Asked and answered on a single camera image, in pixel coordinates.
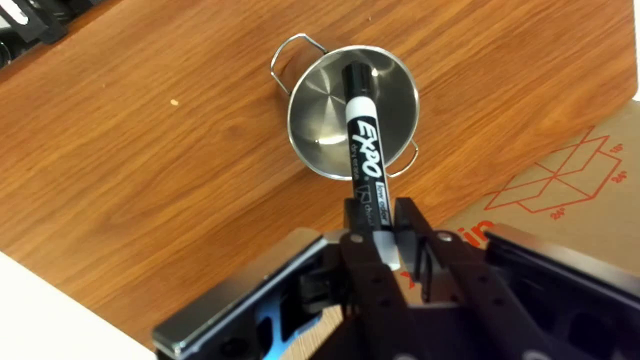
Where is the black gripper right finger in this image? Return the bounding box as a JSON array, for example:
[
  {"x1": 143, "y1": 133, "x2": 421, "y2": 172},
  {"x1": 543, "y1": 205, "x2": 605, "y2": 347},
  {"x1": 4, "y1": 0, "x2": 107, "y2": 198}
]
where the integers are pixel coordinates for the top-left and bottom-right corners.
[{"x1": 393, "y1": 195, "x2": 556, "y2": 360}]

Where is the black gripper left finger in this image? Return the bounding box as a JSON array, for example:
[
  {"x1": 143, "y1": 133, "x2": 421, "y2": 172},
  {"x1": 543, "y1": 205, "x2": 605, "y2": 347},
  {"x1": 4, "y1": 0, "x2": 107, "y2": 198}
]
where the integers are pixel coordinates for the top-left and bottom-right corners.
[{"x1": 311, "y1": 195, "x2": 415, "y2": 360}]

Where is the black Expo marker white cap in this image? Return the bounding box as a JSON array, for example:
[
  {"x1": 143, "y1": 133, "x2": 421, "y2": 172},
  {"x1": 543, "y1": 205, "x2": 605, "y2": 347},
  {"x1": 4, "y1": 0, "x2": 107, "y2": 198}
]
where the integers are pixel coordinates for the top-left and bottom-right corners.
[{"x1": 340, "y1": 59, "x2": 404, "y2": 272}]

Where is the small steel pot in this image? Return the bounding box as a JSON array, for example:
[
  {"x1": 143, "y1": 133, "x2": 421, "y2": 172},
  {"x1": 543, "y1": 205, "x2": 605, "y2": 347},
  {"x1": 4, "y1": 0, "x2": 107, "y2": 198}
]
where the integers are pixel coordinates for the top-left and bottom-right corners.
[{"x1": 265, "y1": 30, "x2": 424, "y2": 183}]

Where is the brown cardboard panel red print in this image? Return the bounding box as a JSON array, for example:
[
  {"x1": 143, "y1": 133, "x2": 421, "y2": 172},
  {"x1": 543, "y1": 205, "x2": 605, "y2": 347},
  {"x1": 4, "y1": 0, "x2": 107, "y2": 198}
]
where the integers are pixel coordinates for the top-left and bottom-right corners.
[{"x1": 278, "y1": 98, "x2": 640, "y2": 360}]

